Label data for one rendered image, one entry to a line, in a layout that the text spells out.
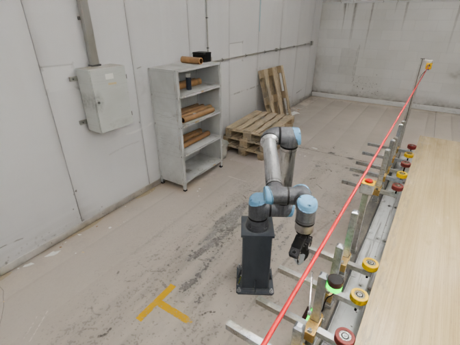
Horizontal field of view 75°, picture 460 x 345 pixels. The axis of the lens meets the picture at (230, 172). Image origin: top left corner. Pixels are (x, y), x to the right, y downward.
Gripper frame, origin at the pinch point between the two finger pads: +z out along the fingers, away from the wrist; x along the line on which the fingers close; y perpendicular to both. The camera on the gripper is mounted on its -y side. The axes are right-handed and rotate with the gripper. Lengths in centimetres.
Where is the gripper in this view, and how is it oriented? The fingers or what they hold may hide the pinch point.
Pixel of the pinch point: (298, 263)
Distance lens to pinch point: 162.3
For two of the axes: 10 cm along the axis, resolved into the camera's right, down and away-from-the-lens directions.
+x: -8.4, -2.5, 4.8
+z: 0.0, 8.9, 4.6
